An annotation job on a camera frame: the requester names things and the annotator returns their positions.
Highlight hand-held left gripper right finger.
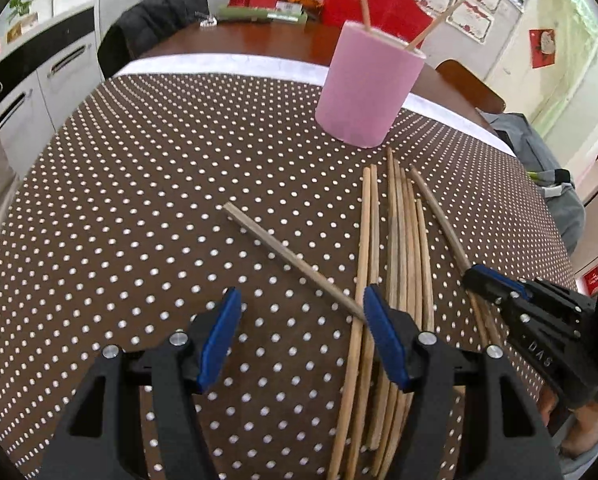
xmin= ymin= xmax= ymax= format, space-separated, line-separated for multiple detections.
xmin=363 ymin=284 xmax=565 ymax=480

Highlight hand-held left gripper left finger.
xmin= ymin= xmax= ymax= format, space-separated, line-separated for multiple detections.
xmin=38 ymin=287 xmax=243 ymax=480

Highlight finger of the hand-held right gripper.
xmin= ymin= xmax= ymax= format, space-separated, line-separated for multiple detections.
xmin=463 ymin=269 xmax=515 ymax=313
xmin=472 ymin=265 xmax=532 ymax=303

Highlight bunch of wooden chopsticks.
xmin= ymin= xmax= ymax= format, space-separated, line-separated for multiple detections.
xmin=326 ymin=147 xmax=467 ymax=480

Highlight pink cup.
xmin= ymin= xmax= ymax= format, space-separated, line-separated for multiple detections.
xmin=314 ymin=20 xmax=426 ymax=149

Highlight person's right hand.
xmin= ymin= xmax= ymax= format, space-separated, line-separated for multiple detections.
xmin=538 ymin=385 xmax=598 ymax=458

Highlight grey jacket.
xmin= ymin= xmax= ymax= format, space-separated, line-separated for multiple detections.
xmin=484 ymin=112 xmax=587 ymax=256

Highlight brown polka dot tablecloth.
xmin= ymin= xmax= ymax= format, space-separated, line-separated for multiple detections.
xmin=0 ymin=57 xmax=580 ymax=480

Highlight brown wooden chair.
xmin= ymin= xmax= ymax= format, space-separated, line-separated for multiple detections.
xmin=436 ymin=59 xmax=506 ymax=116

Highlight red diamond door decoration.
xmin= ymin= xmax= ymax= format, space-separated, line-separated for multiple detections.
xmin=529 ymin=29 xmax=557 ymax=68

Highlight green curtain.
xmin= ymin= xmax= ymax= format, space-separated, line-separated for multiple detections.
xmin=532 ymin=0 xmax=598 ymax=131

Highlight white sideboard cabinet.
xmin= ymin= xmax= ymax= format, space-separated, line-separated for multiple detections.
xmin=0 ymin=4 xmax=102 ymax=176

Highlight red basket bag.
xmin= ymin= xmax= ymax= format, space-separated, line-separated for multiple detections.
xmin=320 ymin=0 xmax=432 ymax=43

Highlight black jacket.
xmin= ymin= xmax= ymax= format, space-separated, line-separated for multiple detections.
xmin=98 ymin=0 xmax=211 ymax=80

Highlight green tray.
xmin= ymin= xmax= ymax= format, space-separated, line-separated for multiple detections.
xmin=216 ymin=5 xmax=309 ymax=25

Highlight orange snack packets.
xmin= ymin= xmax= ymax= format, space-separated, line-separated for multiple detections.
xmin=279 ymin=0 xmax=325 ymax=13

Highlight small green potted plant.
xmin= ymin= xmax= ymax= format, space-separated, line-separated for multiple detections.
xmin=6 ymin=0 xmax=37 ymax=43

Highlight wall of award certificates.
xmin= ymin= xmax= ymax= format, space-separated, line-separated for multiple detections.
xmin=406 ymin=0 xmax=526 ymax=43

